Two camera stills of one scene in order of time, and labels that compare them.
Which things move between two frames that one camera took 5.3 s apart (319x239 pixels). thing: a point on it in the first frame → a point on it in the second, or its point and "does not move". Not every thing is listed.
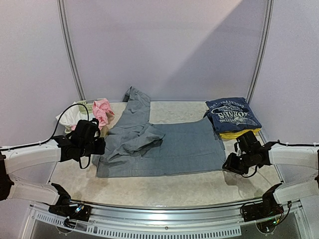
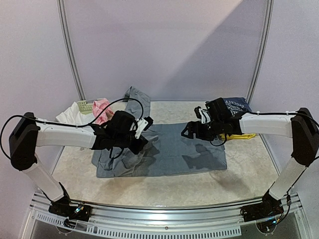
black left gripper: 100,150 → 142,142
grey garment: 134,147 does not move
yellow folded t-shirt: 235,135 does not move
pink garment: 101,108 does not move
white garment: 72,116 does not move
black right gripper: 230,165 → 197,128
